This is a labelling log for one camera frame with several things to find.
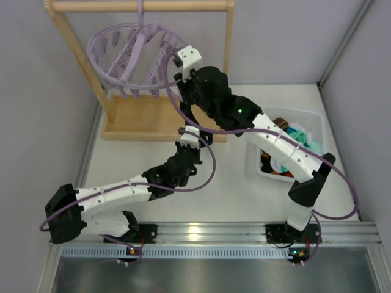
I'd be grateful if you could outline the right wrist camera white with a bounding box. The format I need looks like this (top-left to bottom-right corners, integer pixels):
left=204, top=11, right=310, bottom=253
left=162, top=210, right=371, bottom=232
left=177, top=45, right=203, bottom=83

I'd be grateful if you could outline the purple round clip hanger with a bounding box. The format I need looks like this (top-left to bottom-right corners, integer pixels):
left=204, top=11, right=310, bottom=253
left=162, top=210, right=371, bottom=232
left=87, top=1, right=188, bottom=99

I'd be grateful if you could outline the wooden hanger rack frame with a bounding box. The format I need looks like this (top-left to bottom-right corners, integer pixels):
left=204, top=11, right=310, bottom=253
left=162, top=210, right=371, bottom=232
left=43, top=1, right=235, bottom=142

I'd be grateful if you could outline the brown striped sock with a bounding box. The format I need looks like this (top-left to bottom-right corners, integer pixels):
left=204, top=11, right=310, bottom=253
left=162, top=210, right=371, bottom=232
left=273, top=117, right=289, bottom=131

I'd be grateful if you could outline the slotted cable duct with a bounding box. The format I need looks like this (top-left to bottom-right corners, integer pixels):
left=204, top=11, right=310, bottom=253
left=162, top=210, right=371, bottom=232
left=61, top=245, right=308, bottom=259

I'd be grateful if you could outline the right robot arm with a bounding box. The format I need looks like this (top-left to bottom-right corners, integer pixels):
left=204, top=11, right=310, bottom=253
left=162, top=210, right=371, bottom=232
left=174, top=66, right=335, bottom=243

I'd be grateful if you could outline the aluminium mounting rail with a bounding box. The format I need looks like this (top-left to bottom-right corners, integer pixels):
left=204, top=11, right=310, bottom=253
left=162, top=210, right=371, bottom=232
left=48, top=221, right=382, bottom=247

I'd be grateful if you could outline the argyle red orange sock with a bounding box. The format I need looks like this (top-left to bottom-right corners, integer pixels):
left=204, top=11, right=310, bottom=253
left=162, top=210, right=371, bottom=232
left=260, top=151, right=293, bottom=178

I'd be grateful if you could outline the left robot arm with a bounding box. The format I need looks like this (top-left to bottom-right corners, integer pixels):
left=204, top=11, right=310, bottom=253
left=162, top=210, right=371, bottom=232
left=45, top=142, right=202, bottom=244

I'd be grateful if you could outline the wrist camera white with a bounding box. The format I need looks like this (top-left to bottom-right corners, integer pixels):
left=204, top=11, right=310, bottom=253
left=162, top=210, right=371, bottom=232
left=177, top=45, right=203, bottom=83
left=178, top=125, right=200, bottom=149

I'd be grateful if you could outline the white plastic basket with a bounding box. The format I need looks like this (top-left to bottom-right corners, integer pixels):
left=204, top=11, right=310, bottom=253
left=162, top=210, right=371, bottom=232
left=256, top=106, right=327, bottom=183

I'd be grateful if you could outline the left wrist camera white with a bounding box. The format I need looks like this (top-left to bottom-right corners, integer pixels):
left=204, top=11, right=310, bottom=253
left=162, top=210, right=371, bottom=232
left=178, top=125, right=200, bottom=149

